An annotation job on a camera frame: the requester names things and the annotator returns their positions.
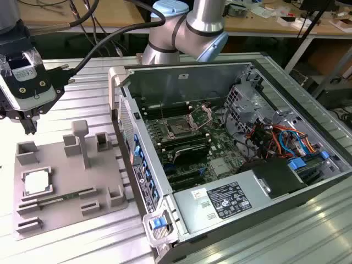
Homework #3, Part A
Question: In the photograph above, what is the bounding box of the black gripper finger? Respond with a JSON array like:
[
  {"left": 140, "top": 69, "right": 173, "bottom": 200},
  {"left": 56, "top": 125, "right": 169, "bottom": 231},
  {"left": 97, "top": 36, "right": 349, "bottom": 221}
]
[{"left": 16, "top": 108, "right": 39, "bottom": 135}]

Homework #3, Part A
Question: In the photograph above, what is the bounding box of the silver square CPU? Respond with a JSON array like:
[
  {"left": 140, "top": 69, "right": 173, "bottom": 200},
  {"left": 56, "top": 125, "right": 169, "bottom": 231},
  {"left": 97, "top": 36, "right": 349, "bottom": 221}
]
[{"left": 23, "top": 169, "right": 53, "bottom": 195}]

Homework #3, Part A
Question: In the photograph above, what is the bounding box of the black RAM slot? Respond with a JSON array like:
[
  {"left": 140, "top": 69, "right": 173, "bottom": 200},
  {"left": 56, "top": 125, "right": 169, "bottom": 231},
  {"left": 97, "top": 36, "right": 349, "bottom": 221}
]
[
  {"left": 144, "top": 107, "right": 191, "bottom": 118},
  {"left": 142, "top": 101, "right": 190, "bottom": 112}
]

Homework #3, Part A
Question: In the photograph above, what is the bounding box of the CPU socket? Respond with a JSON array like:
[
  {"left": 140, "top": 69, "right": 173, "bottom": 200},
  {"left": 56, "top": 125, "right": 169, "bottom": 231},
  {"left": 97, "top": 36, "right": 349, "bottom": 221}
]
[{"left": 164, "top": 117, "right": 192, "bottom": 138}]

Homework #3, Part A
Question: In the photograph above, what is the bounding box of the black expansion slot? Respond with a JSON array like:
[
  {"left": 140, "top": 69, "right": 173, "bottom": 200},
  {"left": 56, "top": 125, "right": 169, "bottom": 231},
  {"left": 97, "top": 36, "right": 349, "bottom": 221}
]
[
  {"left": 166, "top": 170, "right": 203, "bottom": 183},
  {"left": 170, "top": 178, "right": 206, "bottom": 192}
]

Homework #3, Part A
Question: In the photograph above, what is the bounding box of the grey plastic parts rack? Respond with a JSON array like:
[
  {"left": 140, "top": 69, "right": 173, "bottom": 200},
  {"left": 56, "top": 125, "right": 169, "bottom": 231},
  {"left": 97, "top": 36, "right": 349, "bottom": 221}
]
[{"left": 10, "top": 119, "right": 130, "bottom": 241}]

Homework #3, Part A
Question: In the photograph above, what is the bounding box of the green RAM stick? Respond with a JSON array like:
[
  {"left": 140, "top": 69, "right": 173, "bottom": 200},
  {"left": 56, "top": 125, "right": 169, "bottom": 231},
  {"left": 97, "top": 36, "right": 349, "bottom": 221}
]
[{"left": 37, "top": 192, "right": 80, "bottom": 206}]

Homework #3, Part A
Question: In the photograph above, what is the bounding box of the long wooden desk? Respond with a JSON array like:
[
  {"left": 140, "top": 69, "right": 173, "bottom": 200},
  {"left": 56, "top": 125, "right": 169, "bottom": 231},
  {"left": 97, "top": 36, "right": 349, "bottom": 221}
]
[{"left": 16, "top": 0, "right": 155, "bottom": 28}]

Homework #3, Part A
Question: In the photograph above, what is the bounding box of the installed black RAM stick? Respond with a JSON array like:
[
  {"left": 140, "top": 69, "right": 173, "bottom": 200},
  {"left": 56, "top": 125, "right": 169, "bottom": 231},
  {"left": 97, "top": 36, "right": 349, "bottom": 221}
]
[{"left": 158, "top": 133, "right": 207, "bottom": 145}]

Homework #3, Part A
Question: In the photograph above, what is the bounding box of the blue case latch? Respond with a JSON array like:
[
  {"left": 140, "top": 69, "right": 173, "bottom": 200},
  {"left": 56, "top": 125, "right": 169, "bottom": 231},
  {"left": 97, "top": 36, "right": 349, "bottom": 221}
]
[{"left": 150, "top": 217, "right": 166, "bottom": 229}]

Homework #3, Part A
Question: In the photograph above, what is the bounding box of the black graphics card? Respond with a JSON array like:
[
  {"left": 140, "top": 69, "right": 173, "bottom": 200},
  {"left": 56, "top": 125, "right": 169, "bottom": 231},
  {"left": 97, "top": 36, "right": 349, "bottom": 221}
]
[{"left": 170, "top": 144, "right": 210, "bottom": 166}]

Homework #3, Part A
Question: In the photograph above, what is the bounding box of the metal socket cover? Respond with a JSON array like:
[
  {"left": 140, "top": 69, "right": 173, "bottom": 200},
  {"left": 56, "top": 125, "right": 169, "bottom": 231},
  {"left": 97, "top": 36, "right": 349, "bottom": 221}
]
[{"left": 186, "top": 103, "right": 214, "bottom": 130}]

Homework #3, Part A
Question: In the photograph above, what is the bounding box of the open PC case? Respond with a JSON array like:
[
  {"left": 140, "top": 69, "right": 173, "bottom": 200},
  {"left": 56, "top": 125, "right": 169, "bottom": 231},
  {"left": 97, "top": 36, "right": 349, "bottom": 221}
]
[{"left": 108, "top": 52, "right": 352, "bottom": 264}]

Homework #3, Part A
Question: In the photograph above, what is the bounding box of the silver power supply unit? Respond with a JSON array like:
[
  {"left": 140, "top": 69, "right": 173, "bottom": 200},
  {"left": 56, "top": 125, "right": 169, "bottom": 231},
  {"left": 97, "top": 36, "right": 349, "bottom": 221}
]
[{"left": 173, "top": 169, "right": 273, "bottom": 234}]

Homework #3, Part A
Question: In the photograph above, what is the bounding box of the green motherboard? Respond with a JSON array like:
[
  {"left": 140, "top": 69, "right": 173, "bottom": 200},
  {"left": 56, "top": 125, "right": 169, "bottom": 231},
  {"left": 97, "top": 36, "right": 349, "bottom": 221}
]
[{"left": 137, "top": 100, "right": 248, "bottom": 193}]

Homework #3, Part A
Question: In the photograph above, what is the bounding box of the silver chipset heatsink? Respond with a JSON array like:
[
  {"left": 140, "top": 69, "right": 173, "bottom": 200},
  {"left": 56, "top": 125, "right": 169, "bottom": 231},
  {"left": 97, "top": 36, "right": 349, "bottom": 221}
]
[{"left": 210, "top": 159, "right": 230, "bottom": 175}]

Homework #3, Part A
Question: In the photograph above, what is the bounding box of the silver metal drive cage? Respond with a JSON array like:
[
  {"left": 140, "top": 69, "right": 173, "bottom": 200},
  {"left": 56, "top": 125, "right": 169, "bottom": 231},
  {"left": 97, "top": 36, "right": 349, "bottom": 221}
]
[{"left": 224, "top": 63, "right": 278, "bottom": 138}]

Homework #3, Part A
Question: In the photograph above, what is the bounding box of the green electronics box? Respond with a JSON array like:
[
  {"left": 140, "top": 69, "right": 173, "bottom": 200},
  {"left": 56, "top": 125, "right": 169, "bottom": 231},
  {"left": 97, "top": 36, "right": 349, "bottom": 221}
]
[{"left": 229, "top": 4, "right": 248, "bottom": 17}]

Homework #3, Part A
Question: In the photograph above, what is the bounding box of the white box on desk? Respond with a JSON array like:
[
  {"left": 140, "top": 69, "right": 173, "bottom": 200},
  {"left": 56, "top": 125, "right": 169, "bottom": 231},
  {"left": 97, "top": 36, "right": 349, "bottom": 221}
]
[{"left": 277, "top": 15, "right": 303, "bottom": 28}]

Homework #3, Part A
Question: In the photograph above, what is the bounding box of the black box under desk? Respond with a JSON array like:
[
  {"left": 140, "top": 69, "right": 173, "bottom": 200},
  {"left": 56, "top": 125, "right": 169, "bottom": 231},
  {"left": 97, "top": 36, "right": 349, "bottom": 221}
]
[{"left": 315, "top": 78, "right": 352, "bottom": 111}]

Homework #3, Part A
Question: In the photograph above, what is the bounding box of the white wrist camera with mount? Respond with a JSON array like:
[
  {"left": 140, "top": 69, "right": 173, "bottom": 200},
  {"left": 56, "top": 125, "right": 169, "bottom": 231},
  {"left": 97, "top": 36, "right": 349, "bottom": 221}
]
[{"left": 0, "top": 46, "right": 65, "bottom": 112}]

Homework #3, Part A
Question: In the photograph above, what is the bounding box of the thin cable with brass sleeve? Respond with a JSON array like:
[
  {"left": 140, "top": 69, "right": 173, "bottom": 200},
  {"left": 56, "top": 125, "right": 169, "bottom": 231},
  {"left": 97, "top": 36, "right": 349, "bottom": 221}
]
[{"left": 31, "top": 0, "right": 101, "bottom": 36}]

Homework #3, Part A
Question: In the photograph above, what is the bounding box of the thick black camera cable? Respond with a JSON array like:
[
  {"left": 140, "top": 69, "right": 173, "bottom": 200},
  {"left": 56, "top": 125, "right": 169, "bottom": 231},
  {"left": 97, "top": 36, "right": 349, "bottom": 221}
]
[{"left": 45, "top": 0, "right": 167, "bottom": 86}]

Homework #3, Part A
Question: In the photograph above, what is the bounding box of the wooden desk with white frame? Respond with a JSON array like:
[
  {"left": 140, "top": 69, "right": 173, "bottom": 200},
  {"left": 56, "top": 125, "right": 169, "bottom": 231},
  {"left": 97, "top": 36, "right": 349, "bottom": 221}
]
[{"left": 222, "top": 0, "right": 352, "bottom": 72}]

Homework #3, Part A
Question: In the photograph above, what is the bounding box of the orange and red wire bundle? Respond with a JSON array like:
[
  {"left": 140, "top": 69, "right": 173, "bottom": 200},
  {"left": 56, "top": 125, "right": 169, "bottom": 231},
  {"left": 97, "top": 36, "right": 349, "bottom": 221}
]
[{"left": 246, "top": 124, "right": 320, "bottom": 155}]

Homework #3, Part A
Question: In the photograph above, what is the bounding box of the blue wire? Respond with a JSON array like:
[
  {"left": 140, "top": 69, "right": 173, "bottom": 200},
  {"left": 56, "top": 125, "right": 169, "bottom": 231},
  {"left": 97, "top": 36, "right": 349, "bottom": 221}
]
[{"left": 278, "top": 129, "right": 303, "bottom": 158}]

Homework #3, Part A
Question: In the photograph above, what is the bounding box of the blue disk carrier handle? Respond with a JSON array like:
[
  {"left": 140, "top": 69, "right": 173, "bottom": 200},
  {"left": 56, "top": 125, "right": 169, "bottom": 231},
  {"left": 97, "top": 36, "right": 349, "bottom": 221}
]
[{"left": 288, "top": 158, "right": 307, "bottom": 171}]

